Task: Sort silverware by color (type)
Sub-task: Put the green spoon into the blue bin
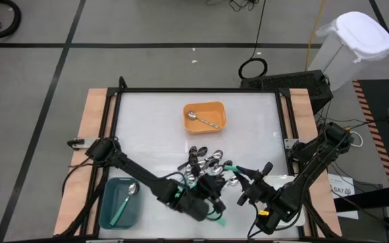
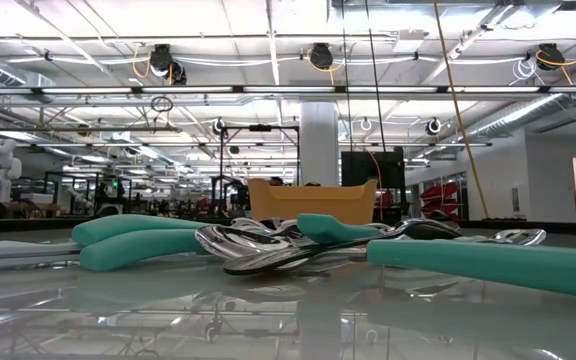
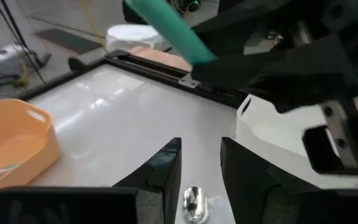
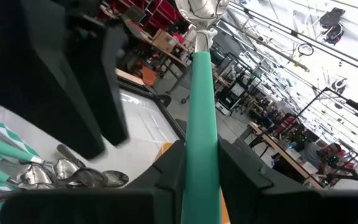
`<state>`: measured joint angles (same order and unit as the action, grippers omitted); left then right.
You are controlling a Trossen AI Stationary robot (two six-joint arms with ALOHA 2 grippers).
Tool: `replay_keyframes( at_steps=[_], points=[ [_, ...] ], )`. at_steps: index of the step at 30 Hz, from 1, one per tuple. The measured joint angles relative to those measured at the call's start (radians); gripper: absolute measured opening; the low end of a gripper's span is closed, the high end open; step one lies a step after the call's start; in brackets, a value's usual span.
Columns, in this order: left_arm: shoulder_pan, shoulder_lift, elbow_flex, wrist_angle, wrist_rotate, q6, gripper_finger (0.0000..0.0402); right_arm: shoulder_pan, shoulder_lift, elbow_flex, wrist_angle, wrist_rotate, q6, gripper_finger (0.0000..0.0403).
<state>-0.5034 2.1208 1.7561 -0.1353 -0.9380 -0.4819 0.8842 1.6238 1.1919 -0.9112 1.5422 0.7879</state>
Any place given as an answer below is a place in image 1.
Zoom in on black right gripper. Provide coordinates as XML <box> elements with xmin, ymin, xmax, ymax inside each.
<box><xmin>236</xmin><ymin>161</ymin><xmax>277</xmax><ymax>207</ymax></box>

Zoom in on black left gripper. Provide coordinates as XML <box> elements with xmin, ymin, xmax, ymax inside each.
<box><xmin>193</xmin><ymin>174</ymin><xmax>229</xmax><ymax>215</ymax></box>

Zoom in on white plastic bin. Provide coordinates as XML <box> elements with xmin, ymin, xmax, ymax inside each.
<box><xmin>262</xmin><ymin>174</ymin><xmax>307</xmax><ymax>227</ymax></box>

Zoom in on gray metal mounting plate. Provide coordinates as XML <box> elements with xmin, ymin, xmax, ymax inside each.
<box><xmin>67</xmin><ymin>137</ymin><xmax>108</xmax><ymax>150</ymax></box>
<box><xmin>284</xmin><ymin>138</ymin><xmax>300</xmax><ymax>150</ymax></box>

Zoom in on orange plastic bin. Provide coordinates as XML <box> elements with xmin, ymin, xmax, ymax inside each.
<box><xmin>182</xmin><ymin>101</ymin><xmax>228</xmax><ymax>135</ymax></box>

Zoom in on white paper label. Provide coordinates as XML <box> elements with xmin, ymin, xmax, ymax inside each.
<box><xmin>328</xmin><ymin>173</ymin><xmax>360</xmax><ymax>221</ymax></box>

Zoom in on teal plastic bin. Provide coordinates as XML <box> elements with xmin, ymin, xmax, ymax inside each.
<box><xmin>99</xmin><ymin>177</ymin><xmax>141</xmax><ymax>231</ymax></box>

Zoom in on black computer case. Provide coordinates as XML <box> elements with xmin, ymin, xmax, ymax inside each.
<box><xmin>240</xmin><ymin>70</ymin><xmax>334</xmax><ymax>115</ymax></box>

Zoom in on black beam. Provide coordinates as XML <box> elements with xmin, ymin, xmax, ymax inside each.
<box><xmin>332</xmin><ymin>194</ymin><xmax>389</xmax><ymax>214</ymax></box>

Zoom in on hazard striped black mat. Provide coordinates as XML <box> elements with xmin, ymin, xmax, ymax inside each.
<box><xmin>351</xmin><ymin>79</ymin><xmax>389</xmax><ymax>186</ymax></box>

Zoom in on white trash can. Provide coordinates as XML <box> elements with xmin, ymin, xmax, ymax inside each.
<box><xmin>307</xmin><ymin>11</ymin><xmax>389</xmax><ymax>92</ymax></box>

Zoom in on black diagonal frame strut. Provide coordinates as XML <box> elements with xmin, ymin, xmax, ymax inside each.
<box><xmin>299</xmin><ymin>188</ymin><xmax>339</xmax><ymax>239</ymax></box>
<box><xmin>59</xmin><ymin>161</ymin><xmax>109</xmax><ymax>237</ymax></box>

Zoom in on yellow plug with white cable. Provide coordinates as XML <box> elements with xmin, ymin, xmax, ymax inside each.
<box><xmin>344</xmin><ymin>126</ymin><xmax>364</xmax><ymax>149</ymax></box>

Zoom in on black coiled cable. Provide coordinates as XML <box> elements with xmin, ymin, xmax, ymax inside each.
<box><xmin>238</xmin><ymin>0</ymin><xmax>269</xmax><ymax>80</ymax></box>

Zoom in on yellow cable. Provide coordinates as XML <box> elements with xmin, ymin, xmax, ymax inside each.
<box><xmin>304</xmin><ymin>0</ymin><xmax>328</xmax><ymax>72</ymax></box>

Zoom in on tangled black cables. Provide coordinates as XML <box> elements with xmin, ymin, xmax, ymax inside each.
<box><xmin>205</xmin><ymin>0</ymin><xmax>260</xmax><ymax>13</ymax></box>

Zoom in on black vacuum hose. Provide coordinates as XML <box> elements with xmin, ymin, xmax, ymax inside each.
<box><xmin>0</xmin><ymin>0</ymin><xmax>22</xmax><ymax>39</ymax></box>

